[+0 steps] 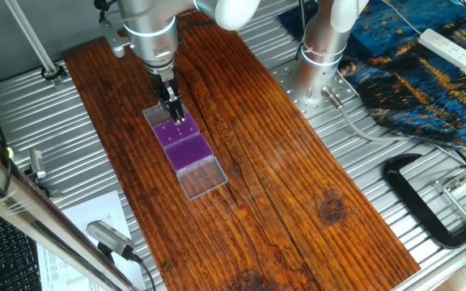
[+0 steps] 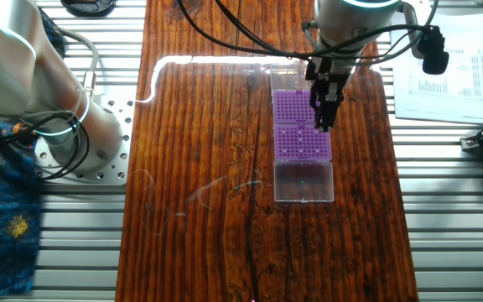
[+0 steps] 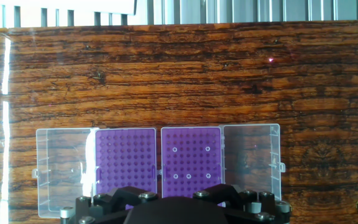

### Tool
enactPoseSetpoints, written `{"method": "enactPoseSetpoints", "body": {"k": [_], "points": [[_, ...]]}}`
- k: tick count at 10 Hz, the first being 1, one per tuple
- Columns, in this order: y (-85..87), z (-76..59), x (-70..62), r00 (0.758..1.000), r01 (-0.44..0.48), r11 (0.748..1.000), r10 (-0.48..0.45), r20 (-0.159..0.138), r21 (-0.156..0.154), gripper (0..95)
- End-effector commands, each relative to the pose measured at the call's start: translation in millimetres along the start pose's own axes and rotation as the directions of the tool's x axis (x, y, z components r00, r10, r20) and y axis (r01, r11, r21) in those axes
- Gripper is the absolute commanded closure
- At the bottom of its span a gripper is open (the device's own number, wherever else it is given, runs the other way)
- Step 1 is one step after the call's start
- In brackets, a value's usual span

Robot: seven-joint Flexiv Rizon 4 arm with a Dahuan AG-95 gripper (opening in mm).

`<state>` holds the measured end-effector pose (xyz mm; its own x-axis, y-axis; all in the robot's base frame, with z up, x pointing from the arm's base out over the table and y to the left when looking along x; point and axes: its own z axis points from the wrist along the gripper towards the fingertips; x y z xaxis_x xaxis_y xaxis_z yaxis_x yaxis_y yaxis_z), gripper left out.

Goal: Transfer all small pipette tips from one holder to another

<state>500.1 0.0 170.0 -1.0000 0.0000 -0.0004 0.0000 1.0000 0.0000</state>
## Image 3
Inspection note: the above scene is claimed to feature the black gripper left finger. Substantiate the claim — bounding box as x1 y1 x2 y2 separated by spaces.
60 185 160 224

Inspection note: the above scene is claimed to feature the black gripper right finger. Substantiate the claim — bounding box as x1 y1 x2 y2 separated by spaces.
193 183 291 224

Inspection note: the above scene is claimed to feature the purple pipette tip box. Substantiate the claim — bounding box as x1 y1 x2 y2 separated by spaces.
31 126 158 219
159 123 287 208

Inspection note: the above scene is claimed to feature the brown wooden board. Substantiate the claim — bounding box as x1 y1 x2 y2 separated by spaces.
0 20 358 224

